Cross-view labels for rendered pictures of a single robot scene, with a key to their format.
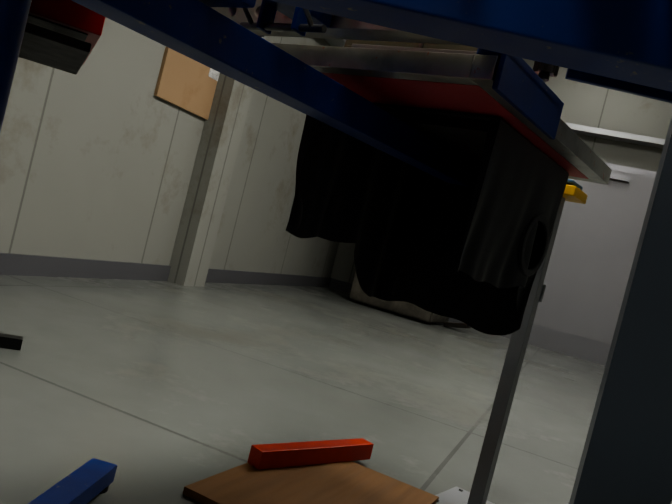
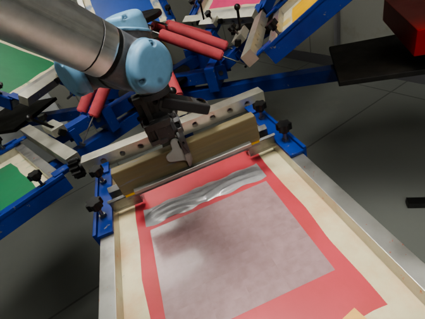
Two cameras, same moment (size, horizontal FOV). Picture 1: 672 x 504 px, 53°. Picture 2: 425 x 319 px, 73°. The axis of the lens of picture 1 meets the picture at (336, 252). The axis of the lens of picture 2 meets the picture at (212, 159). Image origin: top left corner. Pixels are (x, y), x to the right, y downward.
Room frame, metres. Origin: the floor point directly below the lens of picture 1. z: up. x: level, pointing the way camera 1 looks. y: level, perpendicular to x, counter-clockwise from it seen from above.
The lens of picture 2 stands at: (1.90, -0.44, 1.50)
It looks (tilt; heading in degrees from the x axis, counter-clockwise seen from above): 36 degrees down; 139
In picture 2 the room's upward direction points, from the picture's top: 18 degrees counter-clockwise
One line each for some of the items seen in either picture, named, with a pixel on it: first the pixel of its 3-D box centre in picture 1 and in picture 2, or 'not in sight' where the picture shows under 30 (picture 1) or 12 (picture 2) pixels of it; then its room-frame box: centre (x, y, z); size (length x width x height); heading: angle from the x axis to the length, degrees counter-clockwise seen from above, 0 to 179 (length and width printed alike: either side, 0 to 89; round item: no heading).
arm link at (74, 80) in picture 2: not in sight; (97, 65); (1.41, -0.19, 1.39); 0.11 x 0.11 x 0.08; 89
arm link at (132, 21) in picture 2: not in sight; (132, 43); (1.39, -0.09, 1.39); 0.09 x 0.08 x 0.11; 89
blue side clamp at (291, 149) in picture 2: not in sight; (274, 135); (1.47, 0.22, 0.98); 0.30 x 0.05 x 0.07; 145
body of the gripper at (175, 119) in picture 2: not in sight; (159, 114); (1.39, -0.09, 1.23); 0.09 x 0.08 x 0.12; 55
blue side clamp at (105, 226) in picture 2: (520, 95); (107, 204); (1.16, -0.24, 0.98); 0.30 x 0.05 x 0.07; 145
